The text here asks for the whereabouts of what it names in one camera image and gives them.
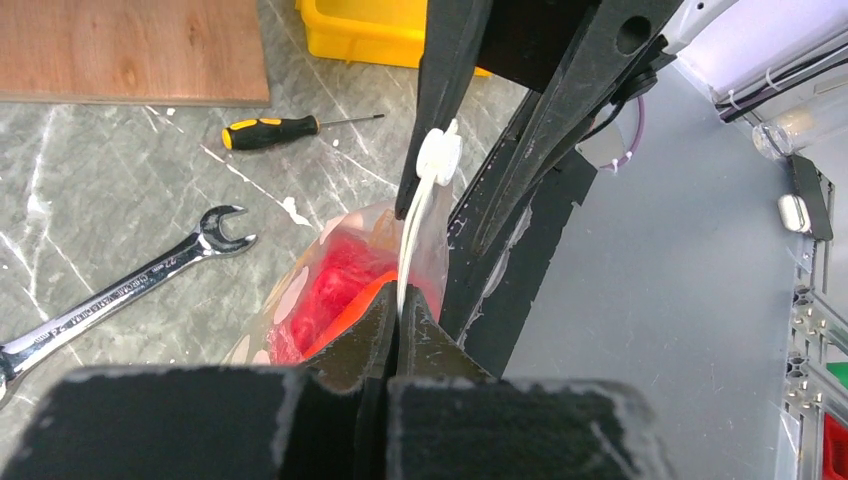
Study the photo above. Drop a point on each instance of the clear polka dot zip bag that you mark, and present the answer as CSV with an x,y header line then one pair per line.
x,y
420,241

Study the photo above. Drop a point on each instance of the red bell pepper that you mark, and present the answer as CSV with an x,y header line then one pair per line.
x,y
317,294

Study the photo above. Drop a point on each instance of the orange carrot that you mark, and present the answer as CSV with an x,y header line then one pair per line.
x,y
351,314

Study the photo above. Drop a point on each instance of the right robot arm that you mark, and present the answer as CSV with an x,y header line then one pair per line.
x,y
730,43

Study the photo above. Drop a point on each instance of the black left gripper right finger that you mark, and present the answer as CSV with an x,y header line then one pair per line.
x,y
449,419

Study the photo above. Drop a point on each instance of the yellow plastic tray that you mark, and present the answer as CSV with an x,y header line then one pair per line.
x,y
383,32

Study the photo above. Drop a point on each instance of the silver wrench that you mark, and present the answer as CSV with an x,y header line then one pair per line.
x,y
206,240

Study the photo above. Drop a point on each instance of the aluminium frame rail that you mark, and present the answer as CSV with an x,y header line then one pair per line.
x,y
813,439

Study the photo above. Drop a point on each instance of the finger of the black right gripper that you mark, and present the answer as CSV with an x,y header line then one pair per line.
x,y
453,38
608,41

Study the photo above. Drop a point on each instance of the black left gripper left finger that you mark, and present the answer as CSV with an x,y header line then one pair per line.
x,y
214,422

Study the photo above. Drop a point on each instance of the wooden base board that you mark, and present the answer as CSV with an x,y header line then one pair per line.
x,y
187,53

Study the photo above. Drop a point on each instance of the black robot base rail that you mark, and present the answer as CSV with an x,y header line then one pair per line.
x,y
489,293

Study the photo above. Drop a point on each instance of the black yellow screwdriver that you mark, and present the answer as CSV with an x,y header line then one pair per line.
x,y
263,133

